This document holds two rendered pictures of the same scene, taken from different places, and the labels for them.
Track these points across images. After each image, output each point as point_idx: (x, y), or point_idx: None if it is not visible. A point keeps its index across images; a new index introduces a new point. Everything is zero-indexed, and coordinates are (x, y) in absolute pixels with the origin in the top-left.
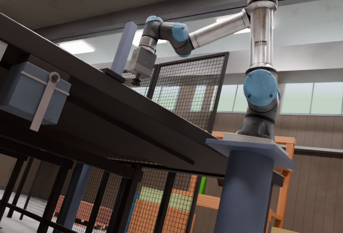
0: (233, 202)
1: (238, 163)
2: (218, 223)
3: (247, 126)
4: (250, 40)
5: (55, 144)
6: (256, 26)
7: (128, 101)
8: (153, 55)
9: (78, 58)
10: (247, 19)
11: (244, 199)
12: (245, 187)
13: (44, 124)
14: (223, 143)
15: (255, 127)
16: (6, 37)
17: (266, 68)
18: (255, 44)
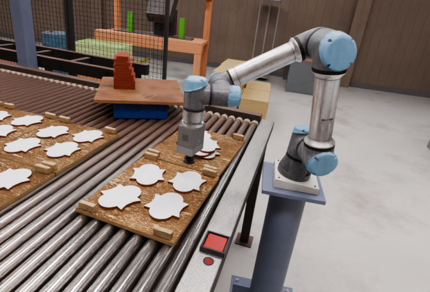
0: (284, 227)
1: (288, 202)
2: (270, 237)
3: (295, 171)
4: (315, 113)
5: None
6: (326, 102)
7: (230, 244)
8: (203, 126)
9: (212, 285)
10: (301, 59)
11: (292, 224)
12: (293, 217)
13: None
14: (279, 196)
15: (302, 173)
16: None
17: (331, 149)
18: (322, 121)
